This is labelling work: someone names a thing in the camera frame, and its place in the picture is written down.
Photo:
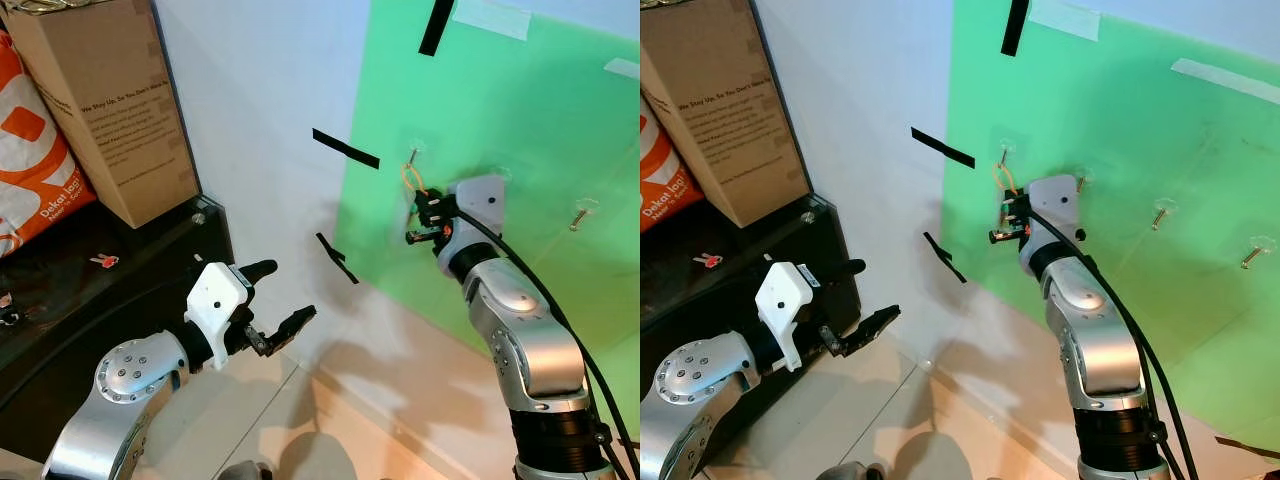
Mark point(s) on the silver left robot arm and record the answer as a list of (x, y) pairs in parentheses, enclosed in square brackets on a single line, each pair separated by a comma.
[(125, 385), (700, 385)]

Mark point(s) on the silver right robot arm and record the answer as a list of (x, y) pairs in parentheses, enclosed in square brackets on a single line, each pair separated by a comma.
[(1095, 340), (525, 340)]

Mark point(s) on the thin crooked black tape strip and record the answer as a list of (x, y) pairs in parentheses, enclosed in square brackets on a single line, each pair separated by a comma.
[(944, 257), (337, 257)]

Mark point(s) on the long black tape strip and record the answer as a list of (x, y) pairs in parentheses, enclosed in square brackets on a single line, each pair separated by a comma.
[(345, 149), (942, 148)]

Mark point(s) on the black cabinet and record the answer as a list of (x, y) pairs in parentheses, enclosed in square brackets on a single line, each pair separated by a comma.
[(90, 310), (700, 305)]

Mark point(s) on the small red tag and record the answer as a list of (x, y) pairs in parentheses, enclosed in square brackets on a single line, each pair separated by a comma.
[(707, 260), (103, 261)]

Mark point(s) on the short black tape strip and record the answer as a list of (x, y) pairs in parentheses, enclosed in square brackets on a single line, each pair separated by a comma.
[(436, 27), (1014, 27)]

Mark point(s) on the wide white tape strip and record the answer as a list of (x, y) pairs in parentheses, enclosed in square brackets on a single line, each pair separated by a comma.
[(492, 16), (1066, 17)]

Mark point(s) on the brown printed cardboard box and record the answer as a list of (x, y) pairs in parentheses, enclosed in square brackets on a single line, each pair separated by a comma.
[(110, 110), (725, 110)]

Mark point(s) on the orange and white bag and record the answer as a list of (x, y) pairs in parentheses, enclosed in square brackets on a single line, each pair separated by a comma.
[(665, 180), (30, 160)]

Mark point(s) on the narrow white tape strip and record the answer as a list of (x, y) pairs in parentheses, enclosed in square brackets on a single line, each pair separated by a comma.
[(1225, 82), (624, 68)]

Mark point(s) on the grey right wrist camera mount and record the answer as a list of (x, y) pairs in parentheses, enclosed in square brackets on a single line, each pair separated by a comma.
[(1050, 205), (480, 205)]

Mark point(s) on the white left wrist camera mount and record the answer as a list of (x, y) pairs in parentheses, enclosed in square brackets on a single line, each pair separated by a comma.
[(215, 295), (785, 295)]

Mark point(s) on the clear metal wall hook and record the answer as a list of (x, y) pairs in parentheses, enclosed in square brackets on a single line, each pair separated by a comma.
[(1159, 214), (1081, 182), (1253, 254), (412, 154), (580, 215), (1003, 153)]

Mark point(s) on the green wall board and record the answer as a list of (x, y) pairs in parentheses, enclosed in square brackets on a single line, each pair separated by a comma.
[(530, 110), (1130, 120)]

